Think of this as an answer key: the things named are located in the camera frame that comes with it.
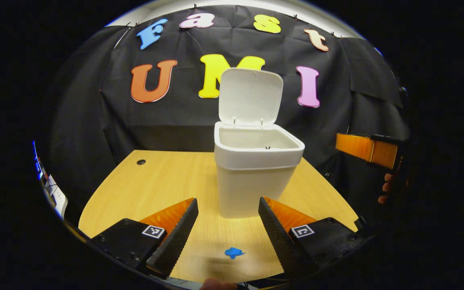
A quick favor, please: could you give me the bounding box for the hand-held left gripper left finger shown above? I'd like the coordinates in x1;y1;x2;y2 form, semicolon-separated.
91;197;199;278

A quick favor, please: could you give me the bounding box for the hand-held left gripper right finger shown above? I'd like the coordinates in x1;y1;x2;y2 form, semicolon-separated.
258;197;363;278

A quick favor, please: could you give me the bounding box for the white desktop garbage bin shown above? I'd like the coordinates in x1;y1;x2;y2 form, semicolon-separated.
214;68;305;219

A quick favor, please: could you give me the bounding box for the white side table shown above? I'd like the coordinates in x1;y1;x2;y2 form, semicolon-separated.
42;175;68;220

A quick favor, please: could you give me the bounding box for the computer monitor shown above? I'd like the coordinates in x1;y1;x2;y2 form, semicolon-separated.
33;141;45;180

